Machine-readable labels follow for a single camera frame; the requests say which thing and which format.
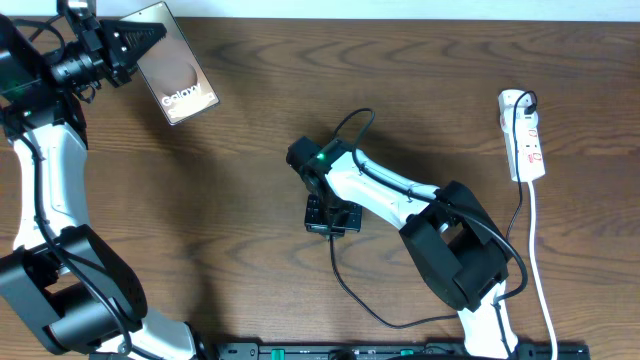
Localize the Galaxy S25 Ultra smartphone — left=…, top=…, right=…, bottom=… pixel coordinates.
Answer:
left=122, top=1, right=220, bottom=125

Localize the black USB charging cable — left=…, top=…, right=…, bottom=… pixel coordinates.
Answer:
left=327, top=90, right=539, bottom=331

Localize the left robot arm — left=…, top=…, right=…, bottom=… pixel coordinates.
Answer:
left=1, top=3, right=213, bottom=359

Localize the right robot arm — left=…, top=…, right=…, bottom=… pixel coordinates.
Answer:
left=286, top=137, right=518, bottom=359

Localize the white USB charger adapter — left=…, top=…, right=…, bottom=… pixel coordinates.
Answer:
left=498, top=89, right=539, bottom=132

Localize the white power strip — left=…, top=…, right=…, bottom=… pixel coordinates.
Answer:
left=500, top=106, right=546, bottom=182

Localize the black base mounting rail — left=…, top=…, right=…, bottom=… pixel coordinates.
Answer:
left=214, top=342, right=591, bottom=360

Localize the white power strip cord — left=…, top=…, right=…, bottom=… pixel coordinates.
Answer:
left=526, top=180, right=559, bottom=360

